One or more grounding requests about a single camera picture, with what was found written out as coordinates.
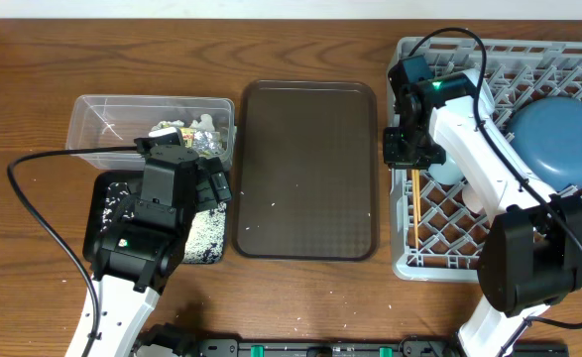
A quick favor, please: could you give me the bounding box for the grey dishwasher rack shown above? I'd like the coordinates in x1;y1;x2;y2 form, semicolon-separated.
389;37;582;283

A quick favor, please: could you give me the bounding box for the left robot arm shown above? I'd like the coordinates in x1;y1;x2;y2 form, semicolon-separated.
66;134;232;356

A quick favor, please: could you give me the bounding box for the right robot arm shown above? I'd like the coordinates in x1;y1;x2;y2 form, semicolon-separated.
384;55;582;356

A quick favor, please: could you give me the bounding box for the pink cup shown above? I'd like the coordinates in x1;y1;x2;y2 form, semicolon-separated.
462;183;484;214

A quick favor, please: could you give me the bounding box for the brown serving tray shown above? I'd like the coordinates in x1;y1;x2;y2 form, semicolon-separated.
232;80;380;262

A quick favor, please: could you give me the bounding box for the yellow green snack wrapper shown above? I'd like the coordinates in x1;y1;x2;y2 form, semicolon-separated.
180;128;225;157

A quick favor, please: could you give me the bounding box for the clear plastic bin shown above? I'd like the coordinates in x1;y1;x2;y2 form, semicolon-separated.
65;95;236;171

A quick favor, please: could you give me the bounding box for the dark blue plate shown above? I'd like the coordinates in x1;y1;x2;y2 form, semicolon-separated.
507;96;582;191

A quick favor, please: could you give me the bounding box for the black food waste tray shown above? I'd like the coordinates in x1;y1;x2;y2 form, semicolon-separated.
82;171;227;264

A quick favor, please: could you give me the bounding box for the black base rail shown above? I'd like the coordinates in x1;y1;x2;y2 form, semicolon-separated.
131;337;569;357

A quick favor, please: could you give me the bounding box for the light blue bowl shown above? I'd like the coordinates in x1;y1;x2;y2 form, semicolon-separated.
463;68;495;119

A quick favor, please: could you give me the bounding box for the light blue cup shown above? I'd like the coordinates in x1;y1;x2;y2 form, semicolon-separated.
428;153;464;185

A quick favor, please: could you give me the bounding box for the wooden chopstick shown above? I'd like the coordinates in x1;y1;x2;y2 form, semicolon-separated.
412;186;419;250
412;170;421;222

